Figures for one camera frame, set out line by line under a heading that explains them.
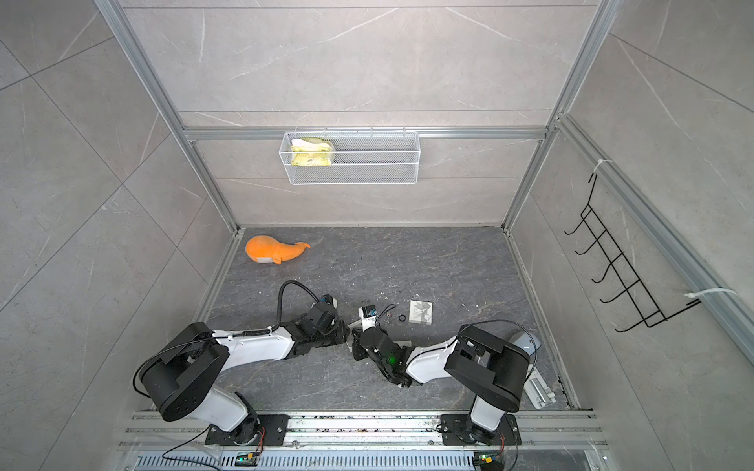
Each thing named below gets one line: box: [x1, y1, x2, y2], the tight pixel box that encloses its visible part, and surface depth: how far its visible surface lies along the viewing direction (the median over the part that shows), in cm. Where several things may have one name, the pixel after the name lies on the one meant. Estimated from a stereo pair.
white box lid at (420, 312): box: [408, 300, 433, 325], surface depth 95 cm
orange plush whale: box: [245, 235, 312, 264], surface depth 106 cm
